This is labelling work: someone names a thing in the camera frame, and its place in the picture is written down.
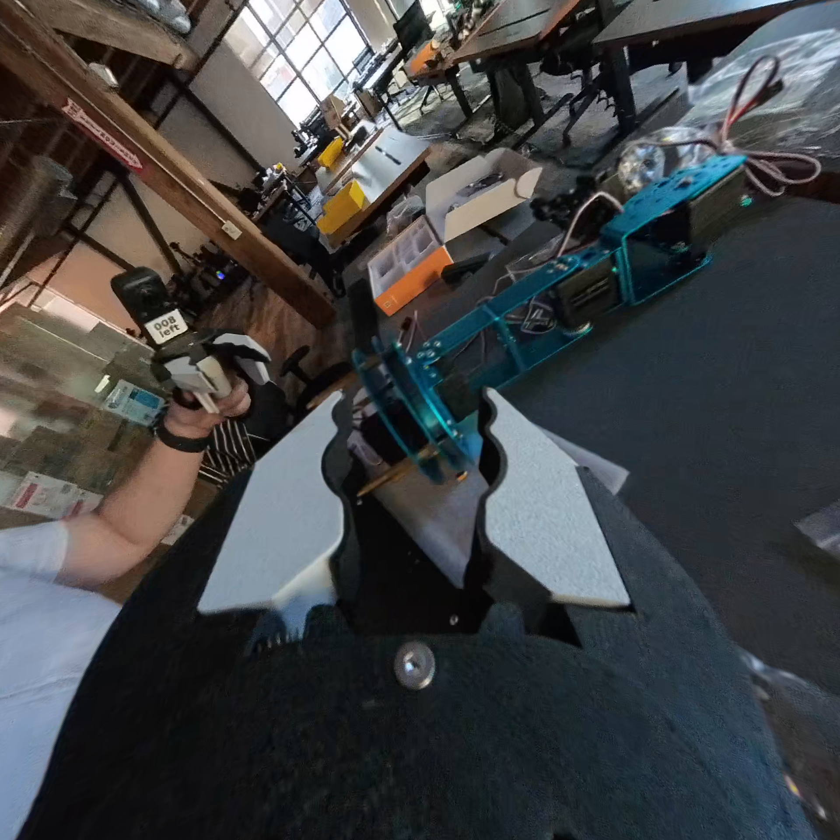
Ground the long grey work table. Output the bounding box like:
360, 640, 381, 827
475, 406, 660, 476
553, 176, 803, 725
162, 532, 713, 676
315, 125, 434, 247

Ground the empty black desk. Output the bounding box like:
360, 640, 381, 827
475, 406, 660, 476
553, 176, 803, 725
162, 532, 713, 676
591, 0, 828, 132
453, 0, 618, 119

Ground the red white sign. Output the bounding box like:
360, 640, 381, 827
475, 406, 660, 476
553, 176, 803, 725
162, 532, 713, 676
62, 98, 142, 172

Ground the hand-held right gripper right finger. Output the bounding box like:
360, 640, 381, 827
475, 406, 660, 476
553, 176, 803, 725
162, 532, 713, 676
462, 387, 634, 608

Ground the white foam sheet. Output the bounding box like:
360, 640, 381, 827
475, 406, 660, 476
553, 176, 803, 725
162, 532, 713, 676
367, 430, 631, 588

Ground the blue toy robot arm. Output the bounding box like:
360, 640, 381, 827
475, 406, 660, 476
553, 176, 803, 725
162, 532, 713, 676
351, 128, 752, 500

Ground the person's left forearm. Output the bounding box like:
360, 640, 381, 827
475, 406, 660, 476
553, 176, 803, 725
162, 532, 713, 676
56, 436, 211, 588

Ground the white packing box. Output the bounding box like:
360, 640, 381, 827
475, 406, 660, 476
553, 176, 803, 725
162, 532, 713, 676
425, 147, 544, 245

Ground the black swivel office chair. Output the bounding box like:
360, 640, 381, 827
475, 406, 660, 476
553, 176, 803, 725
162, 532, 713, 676
197, 344, 355, 487
262, 213, 345, 299

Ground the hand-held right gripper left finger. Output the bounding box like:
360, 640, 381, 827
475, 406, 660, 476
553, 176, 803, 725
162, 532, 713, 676
196, 390, 349, 636

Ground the person's left hand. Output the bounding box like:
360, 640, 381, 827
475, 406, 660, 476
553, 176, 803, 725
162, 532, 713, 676
154, 377, 253, 439

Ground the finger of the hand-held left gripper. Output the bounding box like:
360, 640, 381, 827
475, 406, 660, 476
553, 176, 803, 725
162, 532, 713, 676
226, 354, 271, 386
197, 331, 271, 363

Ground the large glass window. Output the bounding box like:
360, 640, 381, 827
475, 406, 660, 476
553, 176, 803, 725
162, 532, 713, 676
223, 0, 371, 132

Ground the red white servo cable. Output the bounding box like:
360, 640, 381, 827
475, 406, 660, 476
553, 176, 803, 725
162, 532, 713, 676
722, 56, 823, 198

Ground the person's white clothing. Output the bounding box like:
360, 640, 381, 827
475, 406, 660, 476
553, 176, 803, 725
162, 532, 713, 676
0, 521, 129, 840

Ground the black wrist band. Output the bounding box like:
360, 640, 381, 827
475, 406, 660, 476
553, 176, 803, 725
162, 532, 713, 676
154, 420, 212, 454

